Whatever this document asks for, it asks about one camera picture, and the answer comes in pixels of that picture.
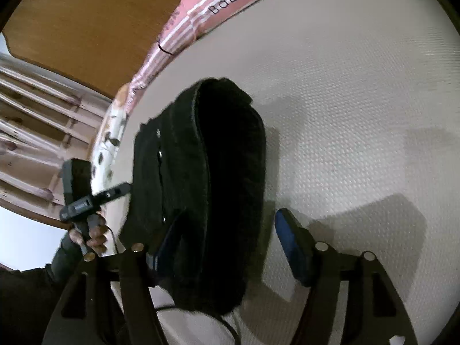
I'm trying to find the white textured mattress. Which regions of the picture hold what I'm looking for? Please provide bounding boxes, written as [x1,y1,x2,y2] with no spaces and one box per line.
[108,0,460,345]

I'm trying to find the person's left hand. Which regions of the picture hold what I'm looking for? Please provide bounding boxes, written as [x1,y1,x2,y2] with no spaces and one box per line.
[68,214,108,257]

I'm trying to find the floral blanket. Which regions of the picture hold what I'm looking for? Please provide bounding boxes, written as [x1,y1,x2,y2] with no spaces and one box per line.
[90,83,131,191]

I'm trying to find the black pants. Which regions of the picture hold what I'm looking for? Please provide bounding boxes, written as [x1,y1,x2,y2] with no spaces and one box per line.
[118,77,268,315]

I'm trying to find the thin black cable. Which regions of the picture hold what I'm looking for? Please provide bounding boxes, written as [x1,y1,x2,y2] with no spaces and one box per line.
[107,224,119,256]

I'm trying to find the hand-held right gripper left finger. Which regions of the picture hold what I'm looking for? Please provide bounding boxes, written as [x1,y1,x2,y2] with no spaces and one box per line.
[41,216,185,345]

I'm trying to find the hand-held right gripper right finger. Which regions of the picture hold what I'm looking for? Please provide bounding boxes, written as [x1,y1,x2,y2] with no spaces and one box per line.
[275,208,419,345]

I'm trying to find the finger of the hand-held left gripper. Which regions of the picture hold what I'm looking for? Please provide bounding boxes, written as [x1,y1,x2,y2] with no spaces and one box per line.
[94,183,132,205]

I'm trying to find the person's left forearm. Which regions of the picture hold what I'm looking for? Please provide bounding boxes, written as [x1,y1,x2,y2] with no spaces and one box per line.
[0,228,85,345]

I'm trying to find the wooden headboard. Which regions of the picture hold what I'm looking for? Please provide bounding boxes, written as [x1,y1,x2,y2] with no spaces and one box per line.
[0,0,216,99]

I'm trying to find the wooden slatted rail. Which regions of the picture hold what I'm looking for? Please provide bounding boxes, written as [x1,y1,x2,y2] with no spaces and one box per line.
[0,52,114,229]

